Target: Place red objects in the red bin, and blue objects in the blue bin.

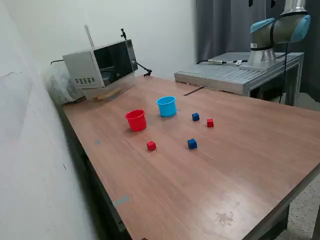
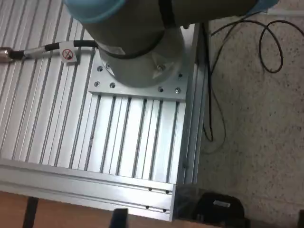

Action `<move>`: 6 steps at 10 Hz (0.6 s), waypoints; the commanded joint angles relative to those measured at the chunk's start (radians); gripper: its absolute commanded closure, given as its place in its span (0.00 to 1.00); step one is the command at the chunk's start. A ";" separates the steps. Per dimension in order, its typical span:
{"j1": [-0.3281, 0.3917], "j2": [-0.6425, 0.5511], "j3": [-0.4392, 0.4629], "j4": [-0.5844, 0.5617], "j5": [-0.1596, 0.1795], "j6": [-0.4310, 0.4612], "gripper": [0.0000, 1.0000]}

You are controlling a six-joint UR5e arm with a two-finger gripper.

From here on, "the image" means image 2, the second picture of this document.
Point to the dark strip on table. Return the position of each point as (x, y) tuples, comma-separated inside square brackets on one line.
[(30, 213)]

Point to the aluminium robot mounting plate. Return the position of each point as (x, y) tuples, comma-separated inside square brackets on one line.
[(105, 77)]

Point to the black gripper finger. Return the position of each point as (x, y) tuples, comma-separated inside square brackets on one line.
[(120, 219)]

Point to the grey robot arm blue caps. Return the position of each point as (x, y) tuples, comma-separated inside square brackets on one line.
[(142, 35)]

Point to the black box on floor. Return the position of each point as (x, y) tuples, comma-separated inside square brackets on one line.
[(213, 209)]

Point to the aluminium profile robot table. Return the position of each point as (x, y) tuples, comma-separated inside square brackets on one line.
[(47, 118)]

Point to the white warning tag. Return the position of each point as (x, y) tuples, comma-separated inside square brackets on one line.
[(69, 53)]

